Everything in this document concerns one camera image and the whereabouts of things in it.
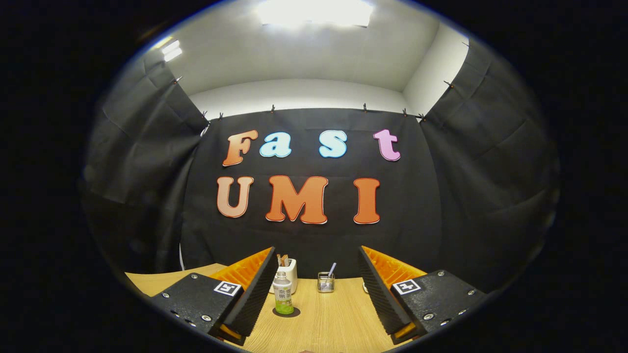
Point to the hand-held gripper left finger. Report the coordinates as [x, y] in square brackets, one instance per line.
[255, 291]

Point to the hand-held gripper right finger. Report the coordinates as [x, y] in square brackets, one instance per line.
[378, 289]

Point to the clear juice bottle green label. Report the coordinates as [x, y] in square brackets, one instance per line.
[283, 296]

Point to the dark brown round coaster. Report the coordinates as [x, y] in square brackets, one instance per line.
[296, 312]

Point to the white toaster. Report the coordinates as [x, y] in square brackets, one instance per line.
[293, 274]

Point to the pale purple straw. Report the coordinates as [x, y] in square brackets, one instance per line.
[332, 268]

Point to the wooden table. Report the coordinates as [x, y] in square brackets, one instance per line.
[333, 318]

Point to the black backdrop cloth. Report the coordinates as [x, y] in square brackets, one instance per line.
[304, 240]

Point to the small ceiling light panel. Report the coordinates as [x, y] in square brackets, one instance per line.
[171, 50]

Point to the large ceiling light panel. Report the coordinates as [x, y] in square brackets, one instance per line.
[314, 12]

